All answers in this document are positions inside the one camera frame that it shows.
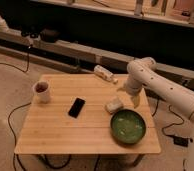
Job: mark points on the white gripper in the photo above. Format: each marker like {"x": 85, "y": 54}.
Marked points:
{"x": 133, "y": 88}

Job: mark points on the green ceramic bowl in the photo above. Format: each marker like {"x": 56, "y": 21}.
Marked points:
{"x": 127, "y": 126}

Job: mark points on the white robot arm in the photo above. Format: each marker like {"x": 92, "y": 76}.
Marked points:
{"x": 142, "y": 72}

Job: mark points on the white sponge block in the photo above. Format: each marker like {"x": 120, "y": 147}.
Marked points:
{"x": 114, "y": 105}

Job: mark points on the wooden table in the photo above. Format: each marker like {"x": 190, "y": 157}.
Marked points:
{"x": 48, "y": 129}

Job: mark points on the black power adapter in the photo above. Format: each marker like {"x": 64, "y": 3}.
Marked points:
{"x": 180, "y": 141}

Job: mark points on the black smartphone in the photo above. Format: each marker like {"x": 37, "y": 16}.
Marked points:
{"x": 76, "y": 107}

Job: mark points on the white mug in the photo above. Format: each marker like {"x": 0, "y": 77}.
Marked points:
{"x": 41, "y": 90}

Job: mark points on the dark round object on ledge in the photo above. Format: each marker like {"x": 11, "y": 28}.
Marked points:
{"x": 49, "y": 35}

